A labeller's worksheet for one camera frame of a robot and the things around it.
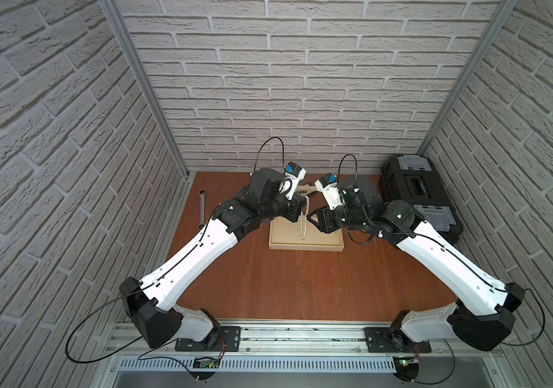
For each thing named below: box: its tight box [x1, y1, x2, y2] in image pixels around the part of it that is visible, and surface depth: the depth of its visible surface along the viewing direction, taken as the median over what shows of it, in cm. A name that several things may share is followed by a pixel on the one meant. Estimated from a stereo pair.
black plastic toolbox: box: [378, 153, 464, 245], surface depth 94 cm
